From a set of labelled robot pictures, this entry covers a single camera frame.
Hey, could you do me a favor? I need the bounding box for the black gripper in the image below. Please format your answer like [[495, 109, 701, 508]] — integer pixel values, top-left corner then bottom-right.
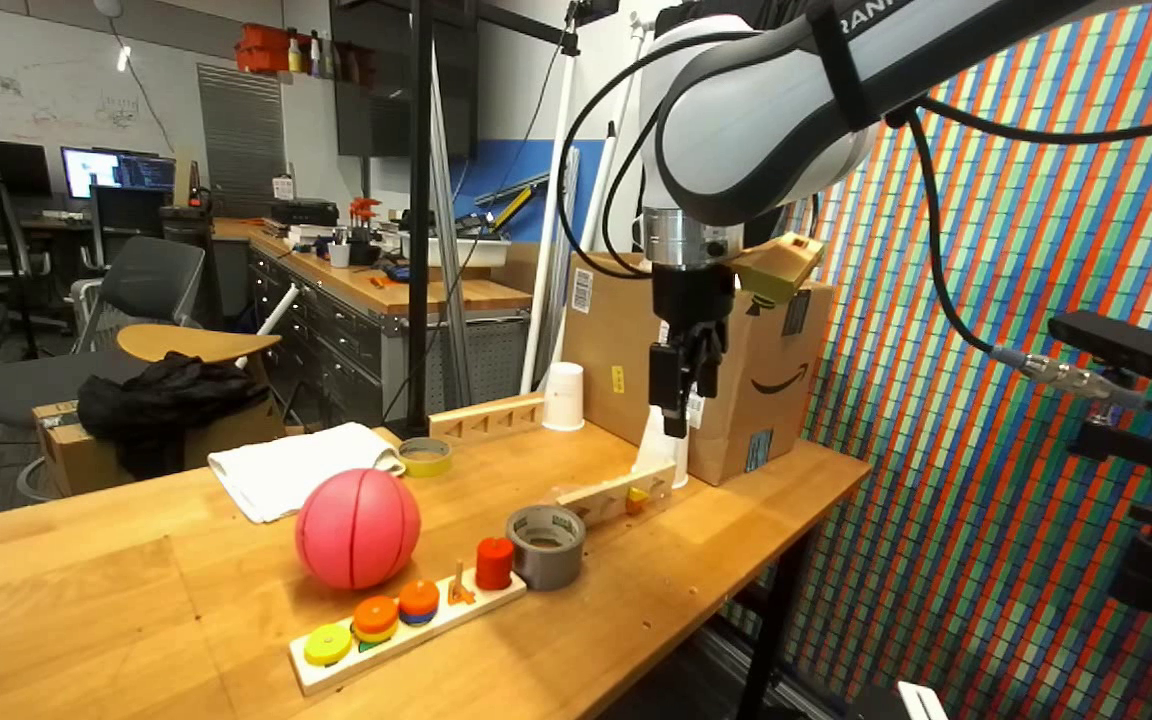
[[645, 260, 741, 446]]

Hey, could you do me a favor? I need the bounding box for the pink rubber basketball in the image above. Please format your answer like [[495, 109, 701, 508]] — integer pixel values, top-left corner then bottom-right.
[[291, 465, 424, 598]]

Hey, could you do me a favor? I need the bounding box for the brown cardboard shipping box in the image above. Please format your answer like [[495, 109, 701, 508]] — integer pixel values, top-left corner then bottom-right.
[[562, 249, 839, 487]]

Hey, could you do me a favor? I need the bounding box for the low cardboard box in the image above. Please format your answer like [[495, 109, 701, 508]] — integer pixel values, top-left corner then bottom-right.
[[28, 398, 295, 502]]

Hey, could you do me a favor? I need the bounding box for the wooden block with holes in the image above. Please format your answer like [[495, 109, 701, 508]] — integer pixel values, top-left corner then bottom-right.
[[427, 393, 547, 446]]

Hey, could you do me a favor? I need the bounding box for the red stacking cylinder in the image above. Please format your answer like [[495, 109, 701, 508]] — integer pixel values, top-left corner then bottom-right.
[[473, 534, 520, 598]]

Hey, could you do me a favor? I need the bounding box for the blue board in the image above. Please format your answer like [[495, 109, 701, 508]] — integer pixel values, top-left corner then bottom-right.
[[447, 135, 608, 253]]

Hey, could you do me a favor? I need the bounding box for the wooden top workbench cabinet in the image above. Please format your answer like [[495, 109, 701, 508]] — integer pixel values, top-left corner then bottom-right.
[[210, 217, 535, 432]]

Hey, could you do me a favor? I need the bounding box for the multicoloured woven backdrop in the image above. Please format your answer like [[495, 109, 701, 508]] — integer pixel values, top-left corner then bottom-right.
[[734, 0, 1152, 720]]

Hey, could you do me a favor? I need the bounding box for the white folded cloth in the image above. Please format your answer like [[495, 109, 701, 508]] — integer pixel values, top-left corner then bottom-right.
[[206, 420, 408, 530]]

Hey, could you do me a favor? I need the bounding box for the black backpack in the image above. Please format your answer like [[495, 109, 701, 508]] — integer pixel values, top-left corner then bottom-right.
[[75, 348, 274, 480]]

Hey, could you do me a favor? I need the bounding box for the red container on shelf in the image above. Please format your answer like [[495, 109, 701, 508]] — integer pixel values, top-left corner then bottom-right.
[[231, 22, 295, 80]]

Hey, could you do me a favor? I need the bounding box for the grey chair with wooden tablet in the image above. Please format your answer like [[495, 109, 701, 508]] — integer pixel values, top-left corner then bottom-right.
[[67, 232, 284, 372]]

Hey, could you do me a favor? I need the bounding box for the computer monitor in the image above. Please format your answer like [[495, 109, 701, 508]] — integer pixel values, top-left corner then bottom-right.
[[59, 146, 180, 206]]

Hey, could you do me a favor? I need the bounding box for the tan wrist camera box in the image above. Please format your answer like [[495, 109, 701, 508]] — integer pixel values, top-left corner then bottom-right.
[[734, 232, 827, 311]]

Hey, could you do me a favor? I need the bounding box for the grey duct tape roll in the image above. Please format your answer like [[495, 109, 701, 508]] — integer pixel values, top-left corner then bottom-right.
[[506, 502, 594, 598]]

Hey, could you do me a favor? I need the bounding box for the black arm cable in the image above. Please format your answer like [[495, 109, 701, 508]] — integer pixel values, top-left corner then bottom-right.
[[555, 22, 741, 286]]

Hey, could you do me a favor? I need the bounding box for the black camera cable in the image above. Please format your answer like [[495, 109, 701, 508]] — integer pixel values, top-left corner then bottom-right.
[[904, 109, 1087, 393]]

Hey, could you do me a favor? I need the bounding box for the orange and blue stacking ring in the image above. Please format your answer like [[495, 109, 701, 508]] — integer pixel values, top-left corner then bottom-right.
[[398, 576, 446, 628]]

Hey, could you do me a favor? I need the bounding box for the black stereo camera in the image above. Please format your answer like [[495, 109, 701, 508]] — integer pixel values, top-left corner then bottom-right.
[[1045, 309, 1152, 383]]

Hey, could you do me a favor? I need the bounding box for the yellow stacking ring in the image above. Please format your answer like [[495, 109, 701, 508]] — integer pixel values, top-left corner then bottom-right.
[[299, 620, 356, 673]]

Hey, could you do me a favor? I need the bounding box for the wooden ring stacking board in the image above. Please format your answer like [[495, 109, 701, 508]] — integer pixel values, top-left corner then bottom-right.
[[284, 566, 534, 696]]

